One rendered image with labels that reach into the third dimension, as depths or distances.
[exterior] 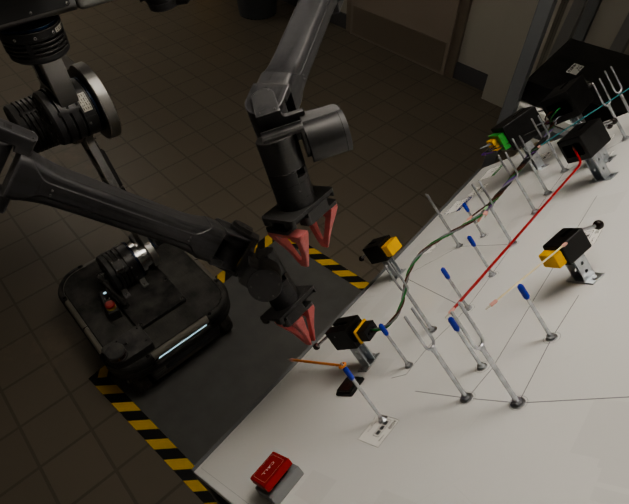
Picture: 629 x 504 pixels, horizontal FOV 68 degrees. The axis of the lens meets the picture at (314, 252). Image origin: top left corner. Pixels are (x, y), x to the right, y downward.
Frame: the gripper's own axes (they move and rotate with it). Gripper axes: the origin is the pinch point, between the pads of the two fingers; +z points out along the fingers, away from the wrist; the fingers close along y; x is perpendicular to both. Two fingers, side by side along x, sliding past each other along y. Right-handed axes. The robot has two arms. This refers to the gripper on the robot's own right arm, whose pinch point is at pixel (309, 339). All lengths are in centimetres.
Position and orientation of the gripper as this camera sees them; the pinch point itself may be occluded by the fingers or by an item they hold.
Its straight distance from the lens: 91.2
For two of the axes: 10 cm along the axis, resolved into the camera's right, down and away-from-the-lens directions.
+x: -6.6, 0.9, 7.5
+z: 4.6, 8.3, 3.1
